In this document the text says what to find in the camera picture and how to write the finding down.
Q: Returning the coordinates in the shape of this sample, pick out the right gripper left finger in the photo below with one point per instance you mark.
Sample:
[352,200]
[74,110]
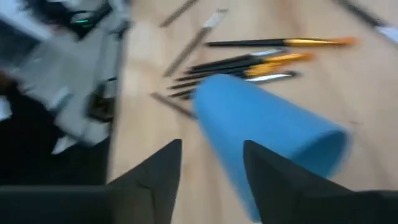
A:
[140,202]

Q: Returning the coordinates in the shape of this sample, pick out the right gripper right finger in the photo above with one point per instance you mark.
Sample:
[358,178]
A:
[295,202]

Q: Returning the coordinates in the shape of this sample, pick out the blue plastic cup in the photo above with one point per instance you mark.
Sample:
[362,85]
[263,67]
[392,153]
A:
[264,124]

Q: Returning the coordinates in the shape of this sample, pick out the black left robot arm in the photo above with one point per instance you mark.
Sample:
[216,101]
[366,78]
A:
[90,18]

